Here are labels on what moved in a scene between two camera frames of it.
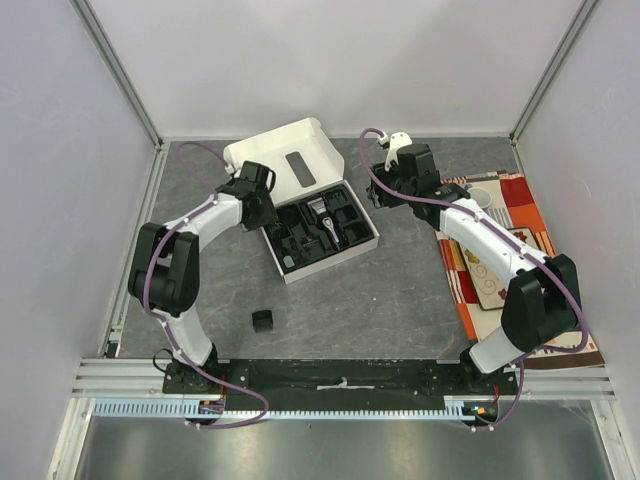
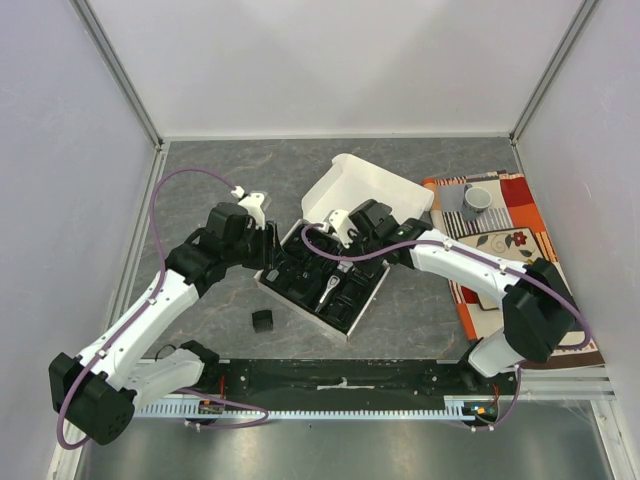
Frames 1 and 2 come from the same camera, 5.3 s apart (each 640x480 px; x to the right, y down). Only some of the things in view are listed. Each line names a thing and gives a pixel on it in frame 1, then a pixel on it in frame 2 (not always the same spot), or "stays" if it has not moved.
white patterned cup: (481, 196) stays
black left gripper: (269, 216) -> (270, 250)
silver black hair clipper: (325, 221) -> (332, 283)
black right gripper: (377, 190) -> (360, 245)
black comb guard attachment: (263, 321) stays
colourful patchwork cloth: (481, 284) stays
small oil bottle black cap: (288, 261) -> (272, 275)
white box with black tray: (319, 221) -> (325, 266)
